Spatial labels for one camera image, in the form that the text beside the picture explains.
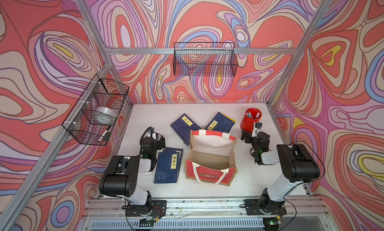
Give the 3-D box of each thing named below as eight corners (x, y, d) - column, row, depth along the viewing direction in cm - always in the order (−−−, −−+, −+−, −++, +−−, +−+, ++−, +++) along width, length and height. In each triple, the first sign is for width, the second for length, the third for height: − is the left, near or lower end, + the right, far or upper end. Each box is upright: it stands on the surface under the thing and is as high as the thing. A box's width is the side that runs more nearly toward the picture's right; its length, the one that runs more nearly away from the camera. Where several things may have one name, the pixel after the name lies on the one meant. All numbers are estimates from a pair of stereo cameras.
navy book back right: (205, 131, 104) (205, 126, 100) (218, 116, 113) (218, 111, 109) (222, 141, 99) (223, 137, 95) (234, 124, 108) (236, 120, 104)
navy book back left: (187, 146, 97) (187, 142, 92) (170, 128, 106) (169, 123, 102) (203, 134, 103) (203, 129, 98) (185, 118, 112) (184, 113, 108)
